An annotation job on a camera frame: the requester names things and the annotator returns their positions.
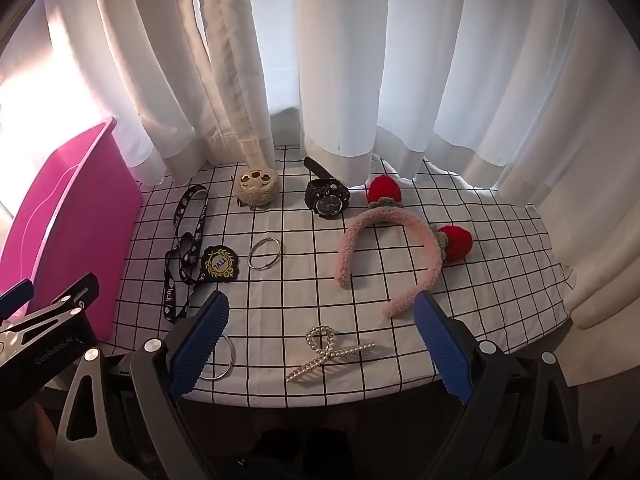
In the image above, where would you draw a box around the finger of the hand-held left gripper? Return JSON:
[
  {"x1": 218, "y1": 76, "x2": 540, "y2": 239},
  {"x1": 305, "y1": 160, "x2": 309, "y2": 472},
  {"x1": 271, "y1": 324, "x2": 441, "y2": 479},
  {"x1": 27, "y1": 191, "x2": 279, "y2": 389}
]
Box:
[
  {"x1": 10, "y1": 272, "x2": 101, "y2": 331},
  {"x1": 0, "y1": 279, "x2": 35, "y2": 321}
]

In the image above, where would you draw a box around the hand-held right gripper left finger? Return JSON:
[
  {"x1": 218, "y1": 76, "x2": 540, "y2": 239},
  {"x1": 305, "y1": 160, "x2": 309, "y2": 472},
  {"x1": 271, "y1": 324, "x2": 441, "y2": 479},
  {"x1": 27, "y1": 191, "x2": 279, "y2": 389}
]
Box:
[{"x1": 52, "y1": 289, "x2": 231, "y2": 480}]

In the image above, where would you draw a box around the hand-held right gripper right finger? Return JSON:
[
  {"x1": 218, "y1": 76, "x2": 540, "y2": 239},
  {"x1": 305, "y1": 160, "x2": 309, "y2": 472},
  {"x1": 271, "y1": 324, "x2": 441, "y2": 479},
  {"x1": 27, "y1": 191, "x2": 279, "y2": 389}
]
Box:
[{"x1": 414, "y1": 291, "x2": 601, "y2": 480}]

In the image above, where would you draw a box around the large thin silver ring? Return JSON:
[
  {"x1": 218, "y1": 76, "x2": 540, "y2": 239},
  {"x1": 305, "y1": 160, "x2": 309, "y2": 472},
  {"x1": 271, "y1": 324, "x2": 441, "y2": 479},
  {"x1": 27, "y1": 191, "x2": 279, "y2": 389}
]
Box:
[{"x1": 200, "y1": 332, "x2": 236, "y2": 381}]

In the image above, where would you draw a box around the black printed lanyard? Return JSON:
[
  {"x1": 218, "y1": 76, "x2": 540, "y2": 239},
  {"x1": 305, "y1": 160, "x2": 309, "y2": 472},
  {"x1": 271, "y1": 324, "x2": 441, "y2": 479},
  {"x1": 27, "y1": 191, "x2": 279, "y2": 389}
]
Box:
[{"x1": 164, "y1": 185, "x2": 211, "y2": 323}]

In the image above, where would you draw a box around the pink plastic basin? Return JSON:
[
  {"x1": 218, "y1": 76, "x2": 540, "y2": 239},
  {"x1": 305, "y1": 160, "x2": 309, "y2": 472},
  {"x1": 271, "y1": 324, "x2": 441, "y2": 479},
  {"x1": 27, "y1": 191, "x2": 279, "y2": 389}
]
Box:
[{"x1": 0, "y1": 116, "x2": 145, "y2": 343}]

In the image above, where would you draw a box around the black gold embroidered patch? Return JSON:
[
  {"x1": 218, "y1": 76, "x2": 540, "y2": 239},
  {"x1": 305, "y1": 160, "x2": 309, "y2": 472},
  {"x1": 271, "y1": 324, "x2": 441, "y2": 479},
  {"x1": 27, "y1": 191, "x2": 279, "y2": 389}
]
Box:
[{"x1": 198, "y1": 245, "x2": 240, "y2": 282}]

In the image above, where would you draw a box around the small silver bangle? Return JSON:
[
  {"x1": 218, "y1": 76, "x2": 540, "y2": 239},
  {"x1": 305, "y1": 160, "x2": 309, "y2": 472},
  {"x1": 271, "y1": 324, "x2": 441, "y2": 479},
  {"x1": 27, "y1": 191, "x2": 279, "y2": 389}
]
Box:
[{"x1": 247, "y1": 236, "x2": 282, "y2": 271}]

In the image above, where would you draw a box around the pink plush strawberry headband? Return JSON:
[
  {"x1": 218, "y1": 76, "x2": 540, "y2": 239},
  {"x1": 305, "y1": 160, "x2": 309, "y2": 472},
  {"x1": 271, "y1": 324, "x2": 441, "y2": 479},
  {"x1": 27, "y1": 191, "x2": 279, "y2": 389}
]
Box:
[{"x1": 334, "y1": 174, "x2": 473, "y2": 318}]

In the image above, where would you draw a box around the black wrist watch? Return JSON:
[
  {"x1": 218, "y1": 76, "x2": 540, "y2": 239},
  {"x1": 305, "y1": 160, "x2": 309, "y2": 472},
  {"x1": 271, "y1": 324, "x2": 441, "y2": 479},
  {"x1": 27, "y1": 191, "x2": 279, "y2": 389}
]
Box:
[{"x1": 303, "y1": 156, "x2": 351, "y2": 220}]

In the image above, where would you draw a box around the black grid white tablecloth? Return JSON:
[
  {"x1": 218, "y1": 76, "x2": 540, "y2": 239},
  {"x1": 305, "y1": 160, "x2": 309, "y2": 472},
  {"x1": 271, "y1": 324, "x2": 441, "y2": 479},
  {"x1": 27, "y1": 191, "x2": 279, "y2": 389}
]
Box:
[{"x1": 107, "y1": 145, "x2": 576, "y2": 406}]

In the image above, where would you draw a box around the pearl hair clip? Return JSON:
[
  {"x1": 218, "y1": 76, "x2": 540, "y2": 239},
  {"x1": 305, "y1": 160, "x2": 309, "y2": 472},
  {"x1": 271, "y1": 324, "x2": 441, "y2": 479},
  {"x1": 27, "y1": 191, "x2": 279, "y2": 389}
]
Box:
[{"x1": 285, "y1": 325, "x2": 377, "y2": 385}]

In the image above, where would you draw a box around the beige curtain lining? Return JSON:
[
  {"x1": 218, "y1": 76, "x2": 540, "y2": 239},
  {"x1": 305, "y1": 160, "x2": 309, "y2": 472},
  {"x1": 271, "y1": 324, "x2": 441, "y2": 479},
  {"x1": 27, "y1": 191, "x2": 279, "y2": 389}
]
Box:
[{"x1": 192, "y1": 0, "x2": 276, "y2": 171}]

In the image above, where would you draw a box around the white curtain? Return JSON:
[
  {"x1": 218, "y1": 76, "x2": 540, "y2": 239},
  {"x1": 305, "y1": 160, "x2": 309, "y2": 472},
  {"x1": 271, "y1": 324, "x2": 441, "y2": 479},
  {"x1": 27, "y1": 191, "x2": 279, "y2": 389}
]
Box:
[{"x1": 0, "y1": 0, "x2": 640, "y2": 331}]

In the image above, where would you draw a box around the beige plush keychain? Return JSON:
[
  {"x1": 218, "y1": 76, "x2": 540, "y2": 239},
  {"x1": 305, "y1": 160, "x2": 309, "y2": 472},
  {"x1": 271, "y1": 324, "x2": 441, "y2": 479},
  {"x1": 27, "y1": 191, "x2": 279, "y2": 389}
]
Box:
[{"x1": 235, "y1": 167, "x2": 275, "y2": 209}]

